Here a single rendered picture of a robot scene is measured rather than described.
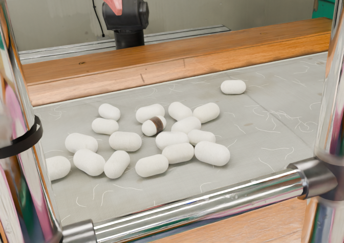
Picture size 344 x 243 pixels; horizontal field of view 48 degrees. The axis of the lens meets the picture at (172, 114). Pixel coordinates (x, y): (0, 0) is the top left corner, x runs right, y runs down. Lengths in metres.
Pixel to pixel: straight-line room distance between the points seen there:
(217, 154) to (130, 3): 0.47
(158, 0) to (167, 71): 1.94
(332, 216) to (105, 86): 0.40
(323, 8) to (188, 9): 1.80
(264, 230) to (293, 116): 0.22
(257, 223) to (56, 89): 0.36
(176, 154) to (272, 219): 0.13
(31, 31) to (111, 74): 1.92
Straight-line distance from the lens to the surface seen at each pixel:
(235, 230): 0.29
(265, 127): 0.45
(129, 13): 0.78
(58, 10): 2.44
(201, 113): 0.45
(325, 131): 0.20
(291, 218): 0.30
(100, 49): 0.97
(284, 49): 0.67
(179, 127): 0.41
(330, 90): 0.19
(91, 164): 0.37
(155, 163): 0.37
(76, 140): 0.41
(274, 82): 0.57
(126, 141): 0.40
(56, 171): 0.38
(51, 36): 2.47
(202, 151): 0.38
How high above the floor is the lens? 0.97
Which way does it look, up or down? 28 degrees down
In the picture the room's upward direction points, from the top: 3 degrees counter-clockwise
